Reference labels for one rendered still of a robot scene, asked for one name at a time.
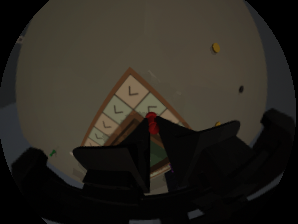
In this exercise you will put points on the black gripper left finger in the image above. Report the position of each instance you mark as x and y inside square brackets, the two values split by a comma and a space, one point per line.
[131, 155]

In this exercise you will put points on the red pawn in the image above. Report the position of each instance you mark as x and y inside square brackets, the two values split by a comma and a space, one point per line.
[153, 127]

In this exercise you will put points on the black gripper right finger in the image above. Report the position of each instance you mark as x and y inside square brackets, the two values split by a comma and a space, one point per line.
[183, 146]

